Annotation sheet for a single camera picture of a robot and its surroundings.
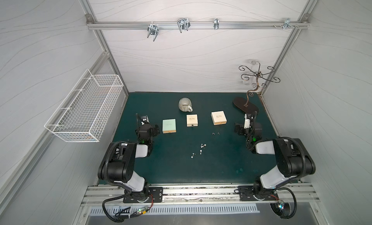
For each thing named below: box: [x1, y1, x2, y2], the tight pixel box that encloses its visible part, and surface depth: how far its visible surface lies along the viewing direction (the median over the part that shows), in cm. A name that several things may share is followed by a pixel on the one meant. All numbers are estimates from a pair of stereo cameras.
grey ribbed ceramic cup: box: [178, 97, 193, 113], surface depth 107 cm
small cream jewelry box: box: [186, 113, 199, 127], surface depth 103 cm
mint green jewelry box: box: [162, 118, 177, 134], surface depth 98 cm
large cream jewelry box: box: [210, 110, 228, 126], surface depth 103 cm
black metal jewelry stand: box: [232, 60, 281, 114], surface depth 97 cm
